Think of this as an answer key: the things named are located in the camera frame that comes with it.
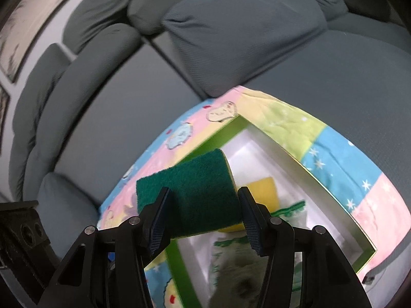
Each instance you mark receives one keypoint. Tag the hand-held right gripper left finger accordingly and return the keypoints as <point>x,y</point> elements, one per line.
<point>160,223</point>

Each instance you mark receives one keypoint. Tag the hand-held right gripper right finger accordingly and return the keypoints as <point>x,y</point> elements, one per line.
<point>251,227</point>

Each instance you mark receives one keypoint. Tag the yellow green scouring sponge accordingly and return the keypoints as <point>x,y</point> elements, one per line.
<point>263,192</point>
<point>199,192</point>

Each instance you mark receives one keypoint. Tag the clear zip bag with scourer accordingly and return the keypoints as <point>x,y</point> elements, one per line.
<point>290,218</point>
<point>234,272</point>

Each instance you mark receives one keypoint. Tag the green cardboard box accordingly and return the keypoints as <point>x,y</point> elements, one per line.
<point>321,199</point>

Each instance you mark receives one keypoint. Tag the pastel printed blanket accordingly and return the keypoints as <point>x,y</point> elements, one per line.
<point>289,125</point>

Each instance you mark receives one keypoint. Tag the grey sofa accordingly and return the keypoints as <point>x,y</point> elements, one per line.
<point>128,102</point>

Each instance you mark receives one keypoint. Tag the large grey sofa cushion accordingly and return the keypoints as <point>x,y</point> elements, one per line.
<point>244,45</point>

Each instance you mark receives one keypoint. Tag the framed wall picture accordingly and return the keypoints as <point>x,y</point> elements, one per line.
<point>3,106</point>

